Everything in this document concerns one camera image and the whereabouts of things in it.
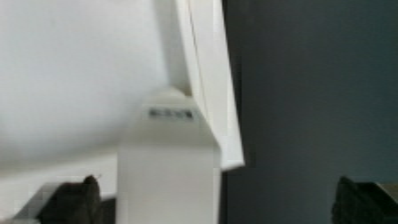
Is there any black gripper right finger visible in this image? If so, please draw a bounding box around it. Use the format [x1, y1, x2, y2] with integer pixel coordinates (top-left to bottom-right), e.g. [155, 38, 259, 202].
[332, 177, 398, 224]

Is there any white desk tabletop tray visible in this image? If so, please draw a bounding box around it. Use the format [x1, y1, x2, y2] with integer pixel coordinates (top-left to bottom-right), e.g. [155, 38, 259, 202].
[0, 0, 245, 224]

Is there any white desk leg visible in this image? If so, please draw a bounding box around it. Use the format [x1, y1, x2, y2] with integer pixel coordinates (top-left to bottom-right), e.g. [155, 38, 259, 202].
[116, 89, 220, 224]

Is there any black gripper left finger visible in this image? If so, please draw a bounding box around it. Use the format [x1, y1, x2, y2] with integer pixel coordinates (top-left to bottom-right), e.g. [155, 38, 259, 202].
[11, 174, 117, 224]

